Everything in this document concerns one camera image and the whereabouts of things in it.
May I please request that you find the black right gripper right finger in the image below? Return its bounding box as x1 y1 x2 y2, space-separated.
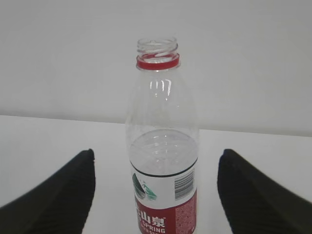
217 149 312 234

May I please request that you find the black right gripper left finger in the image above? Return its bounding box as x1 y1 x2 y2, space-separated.
0 149 96 234

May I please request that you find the clear water bottle red label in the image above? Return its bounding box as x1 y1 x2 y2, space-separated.
126 37 199 234

